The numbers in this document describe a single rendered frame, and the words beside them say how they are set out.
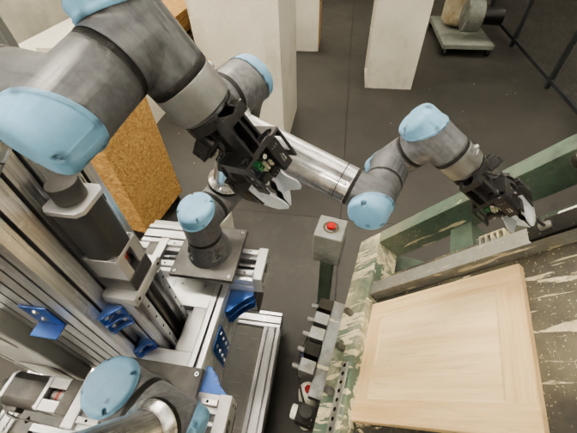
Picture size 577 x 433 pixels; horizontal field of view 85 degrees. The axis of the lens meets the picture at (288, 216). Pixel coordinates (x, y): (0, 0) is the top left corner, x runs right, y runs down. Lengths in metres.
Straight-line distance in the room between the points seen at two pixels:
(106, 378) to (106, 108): 0.59
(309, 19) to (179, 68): 5.19
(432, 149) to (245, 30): 2.35
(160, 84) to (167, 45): 0.04
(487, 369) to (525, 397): 0.09
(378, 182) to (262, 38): 2.33
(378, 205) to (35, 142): 0.46
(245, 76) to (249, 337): 1.45
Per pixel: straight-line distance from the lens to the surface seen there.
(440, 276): 1.06
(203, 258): 1.09
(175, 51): 0.36
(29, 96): 0.32
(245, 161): 0.40
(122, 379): 0.78
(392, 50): 4.41
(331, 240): 1.30
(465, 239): 1.18
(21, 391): 1.25
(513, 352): 0.85
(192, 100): 0.37
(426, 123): 0.63
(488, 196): 0.72
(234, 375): 1.83
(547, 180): 1.13
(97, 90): 0.32
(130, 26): 0.35
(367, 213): 0.58
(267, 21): 2.78
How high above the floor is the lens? 1.94
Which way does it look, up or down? 48 degrees down
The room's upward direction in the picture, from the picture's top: 3 degrees counter-clockwise
